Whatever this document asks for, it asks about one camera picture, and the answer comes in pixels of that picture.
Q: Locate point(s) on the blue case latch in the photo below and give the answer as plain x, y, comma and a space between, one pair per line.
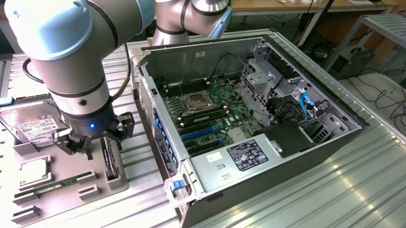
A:
178, 185

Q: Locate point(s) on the silver CPU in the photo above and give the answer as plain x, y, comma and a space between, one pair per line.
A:
33, 174

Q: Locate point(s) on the green motherboard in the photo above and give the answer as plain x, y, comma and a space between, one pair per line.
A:
230, 111

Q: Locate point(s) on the CPU socket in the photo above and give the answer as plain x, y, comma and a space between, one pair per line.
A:
196, 101

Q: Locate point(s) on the green RAM stick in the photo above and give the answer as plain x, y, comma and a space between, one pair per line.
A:
56, 184

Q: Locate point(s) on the graphics card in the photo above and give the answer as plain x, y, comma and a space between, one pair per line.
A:
109, 164

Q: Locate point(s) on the wooden desk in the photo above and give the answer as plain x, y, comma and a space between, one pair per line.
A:
300, 6

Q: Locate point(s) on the open black PC case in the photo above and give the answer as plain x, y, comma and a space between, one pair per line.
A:
254, 190

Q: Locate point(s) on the metal slat shelf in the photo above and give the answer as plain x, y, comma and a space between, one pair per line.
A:
383, 28

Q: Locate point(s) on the black plastic shroud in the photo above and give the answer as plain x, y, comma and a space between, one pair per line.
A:
288, 140

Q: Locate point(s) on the blue expansion slot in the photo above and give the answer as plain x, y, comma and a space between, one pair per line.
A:
198, 133

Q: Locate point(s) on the black box device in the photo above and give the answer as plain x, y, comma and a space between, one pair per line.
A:
355, 63

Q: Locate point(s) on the grey parts rack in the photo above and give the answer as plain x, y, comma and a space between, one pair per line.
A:
63, 206

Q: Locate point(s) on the installed RAM stick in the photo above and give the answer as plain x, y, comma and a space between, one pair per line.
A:
198, 120

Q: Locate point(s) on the metal disk bay cage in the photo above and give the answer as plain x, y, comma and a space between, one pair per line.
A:
258, 83

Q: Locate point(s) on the grey power supply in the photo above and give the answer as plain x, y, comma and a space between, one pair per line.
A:
219, 171

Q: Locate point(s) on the silver chipset heatsink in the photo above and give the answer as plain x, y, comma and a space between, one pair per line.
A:
236, 134

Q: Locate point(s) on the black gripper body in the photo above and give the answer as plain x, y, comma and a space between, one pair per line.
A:
85, 121

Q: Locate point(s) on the silver hard disk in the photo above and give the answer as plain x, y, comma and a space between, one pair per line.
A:
28, 123

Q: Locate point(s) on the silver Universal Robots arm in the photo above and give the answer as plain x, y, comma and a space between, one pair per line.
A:
63, 35

